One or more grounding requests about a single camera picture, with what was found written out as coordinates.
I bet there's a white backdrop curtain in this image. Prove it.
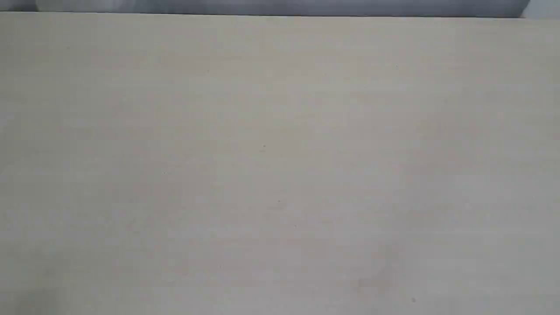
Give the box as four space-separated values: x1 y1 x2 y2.
0 0 559 19

